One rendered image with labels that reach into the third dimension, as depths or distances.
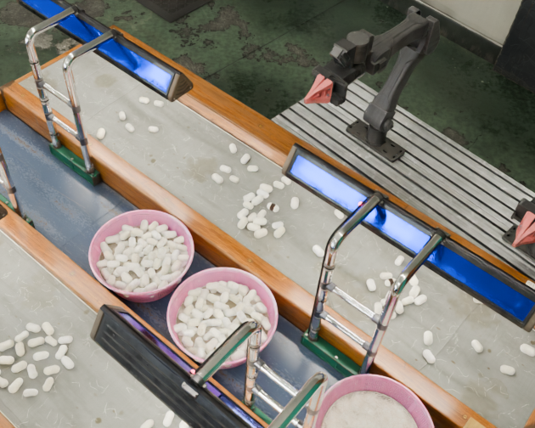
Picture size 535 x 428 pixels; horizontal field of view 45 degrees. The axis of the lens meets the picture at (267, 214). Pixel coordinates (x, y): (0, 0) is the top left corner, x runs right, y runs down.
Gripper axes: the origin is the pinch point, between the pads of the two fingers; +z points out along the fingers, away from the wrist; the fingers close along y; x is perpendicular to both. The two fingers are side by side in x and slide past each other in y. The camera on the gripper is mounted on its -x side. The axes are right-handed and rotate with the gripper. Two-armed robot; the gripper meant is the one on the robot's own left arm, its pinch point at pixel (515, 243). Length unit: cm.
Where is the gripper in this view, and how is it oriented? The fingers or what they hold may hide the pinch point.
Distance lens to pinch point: 145.5
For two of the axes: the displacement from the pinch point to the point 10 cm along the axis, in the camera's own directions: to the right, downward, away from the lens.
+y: 7.0, 5.8, -4.2
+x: -0.4, 6.2, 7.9
